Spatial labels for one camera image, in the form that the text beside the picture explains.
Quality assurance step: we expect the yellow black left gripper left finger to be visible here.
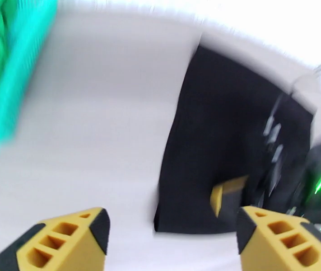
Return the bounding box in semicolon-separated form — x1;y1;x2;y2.
0;206;111;271

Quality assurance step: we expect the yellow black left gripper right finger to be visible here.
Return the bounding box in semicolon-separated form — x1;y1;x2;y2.
236;206;321;271

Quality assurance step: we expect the black cloth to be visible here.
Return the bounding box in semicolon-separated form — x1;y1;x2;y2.
153;44;317;235

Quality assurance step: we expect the green plastic basket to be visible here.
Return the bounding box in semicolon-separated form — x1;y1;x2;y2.
0;0;60;164

